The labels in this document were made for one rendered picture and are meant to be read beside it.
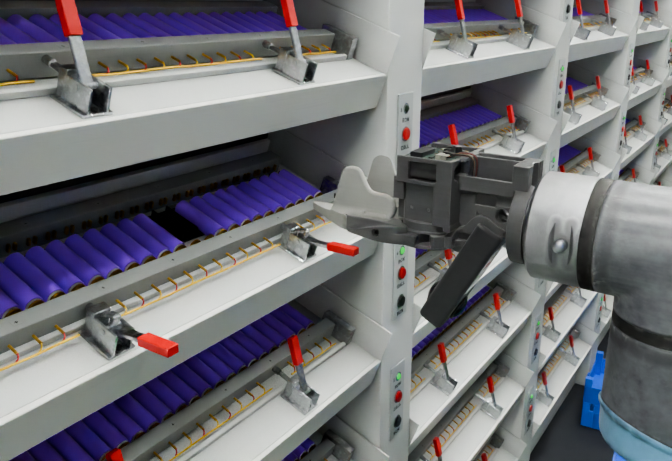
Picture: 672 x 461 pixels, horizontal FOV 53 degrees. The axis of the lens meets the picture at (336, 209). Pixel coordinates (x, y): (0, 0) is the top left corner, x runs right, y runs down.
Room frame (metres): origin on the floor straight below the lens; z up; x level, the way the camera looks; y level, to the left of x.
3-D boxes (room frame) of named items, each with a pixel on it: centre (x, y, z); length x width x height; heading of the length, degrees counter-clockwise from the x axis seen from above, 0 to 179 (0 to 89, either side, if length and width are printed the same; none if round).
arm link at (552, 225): (0.53, -0.18, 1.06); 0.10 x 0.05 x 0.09; 146
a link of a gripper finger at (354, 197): (0.61, -0.01, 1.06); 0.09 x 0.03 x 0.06; 64
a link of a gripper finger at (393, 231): (0.59, -0.05, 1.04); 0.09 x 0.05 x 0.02; 64
